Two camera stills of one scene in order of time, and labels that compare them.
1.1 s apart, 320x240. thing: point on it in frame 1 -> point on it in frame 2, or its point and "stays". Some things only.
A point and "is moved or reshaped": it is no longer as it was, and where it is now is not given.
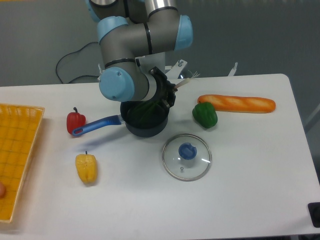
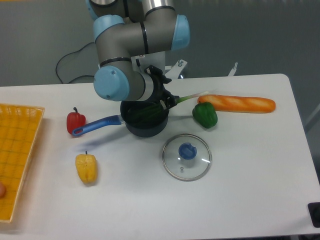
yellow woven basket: [19, 126] stays
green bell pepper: [205, 114] stays
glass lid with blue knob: [187, 157] stays
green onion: [152, 113] is moved or reshaped
